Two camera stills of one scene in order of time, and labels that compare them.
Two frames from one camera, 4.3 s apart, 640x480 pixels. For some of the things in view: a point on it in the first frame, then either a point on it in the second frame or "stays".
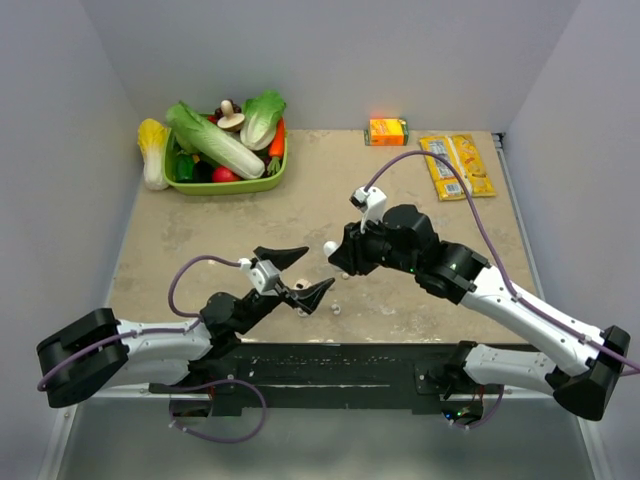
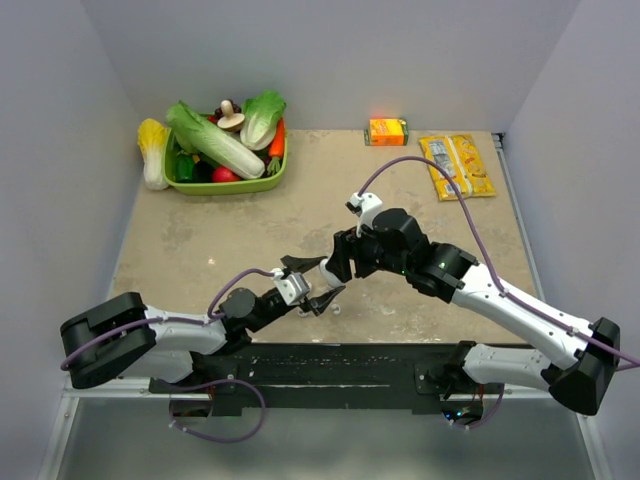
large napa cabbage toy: x=214 y=142 stays
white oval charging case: x=329 y=247 to x=329 y=277
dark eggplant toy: x=202 y=172 stays
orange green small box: x=386 y=132 stays
